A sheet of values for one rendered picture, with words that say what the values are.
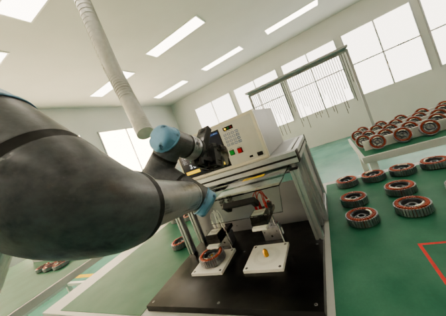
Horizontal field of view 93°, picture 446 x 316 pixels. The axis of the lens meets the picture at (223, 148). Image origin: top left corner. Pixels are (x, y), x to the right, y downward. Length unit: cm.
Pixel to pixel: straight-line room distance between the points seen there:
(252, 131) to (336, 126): 634
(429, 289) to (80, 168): 74
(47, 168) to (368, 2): 754
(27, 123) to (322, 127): 704
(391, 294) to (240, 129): 66
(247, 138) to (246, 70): 670
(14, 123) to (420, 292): 80
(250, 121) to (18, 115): 73
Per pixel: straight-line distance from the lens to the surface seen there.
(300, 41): 734
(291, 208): 107
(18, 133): 25
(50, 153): 23
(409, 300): 73
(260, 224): 90
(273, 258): 89
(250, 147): 89
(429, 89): 753
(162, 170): 60
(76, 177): 22
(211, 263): 98
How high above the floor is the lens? 125
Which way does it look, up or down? 2 degrees down
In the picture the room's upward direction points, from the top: 21 degrees counter-clockwise
